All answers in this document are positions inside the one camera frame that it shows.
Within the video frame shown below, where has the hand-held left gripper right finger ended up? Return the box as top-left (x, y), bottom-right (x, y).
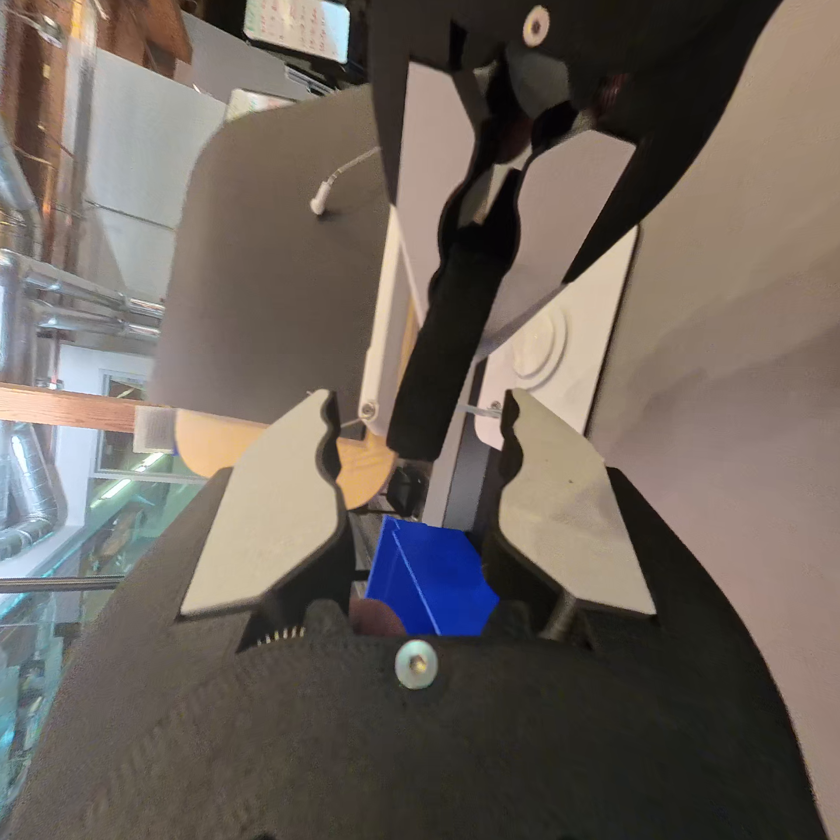
top-left (484, 387), bottom-right (659, 643)

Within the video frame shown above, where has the white partition panel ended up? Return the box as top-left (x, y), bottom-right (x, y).
top-left (85, 12), bottom-right (309, 303)

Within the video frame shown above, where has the white peg with wire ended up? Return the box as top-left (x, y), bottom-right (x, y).
top-left (308, 146), bottom-right (383, 217)

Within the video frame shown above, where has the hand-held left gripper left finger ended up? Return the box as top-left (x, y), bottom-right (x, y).
top-left (177, 387), bottom-right (355, 643)

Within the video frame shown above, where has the shiny metal pipe cluster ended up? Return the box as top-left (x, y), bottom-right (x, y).
top-left (23, 252), bottom-right (166, 339)

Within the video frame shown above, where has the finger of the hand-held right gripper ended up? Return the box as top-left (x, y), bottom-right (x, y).
top-left (395, 60), bottom-right (511, 295)
top-left (471, 128), bottom-right (641, 360)

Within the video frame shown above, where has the white textured block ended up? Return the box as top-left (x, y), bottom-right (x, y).
top-left (133, 407), bottom-right (179, 454)

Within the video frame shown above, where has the blue plastic bin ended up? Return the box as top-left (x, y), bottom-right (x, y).
top-left (365, 515), bottom-right (501, 637)

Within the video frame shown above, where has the small whiteboard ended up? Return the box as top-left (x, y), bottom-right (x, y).
top-left (225, 88), bottom-right (299, 122)

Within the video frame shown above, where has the printed whiteboard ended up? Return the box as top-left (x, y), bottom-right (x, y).
top-left (243, 0), bottom-right (350, 65)

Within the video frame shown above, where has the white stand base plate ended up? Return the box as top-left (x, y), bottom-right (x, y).
top-left (471, 223), bottom-right (642, 455)

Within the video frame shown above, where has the spiral metal duct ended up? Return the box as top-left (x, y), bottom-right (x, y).
top-left (0, 125), bottom-right (48, 253)
top-left (0, 420), bottom-right (70, 562)

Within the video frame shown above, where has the black fabric strap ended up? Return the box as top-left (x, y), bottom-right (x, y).
top-left (386, 164), bottom-right (524, 462)

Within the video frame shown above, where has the black-faced wooden board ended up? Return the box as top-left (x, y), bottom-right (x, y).
top-left (146, 84), bottom-right (424, 511)

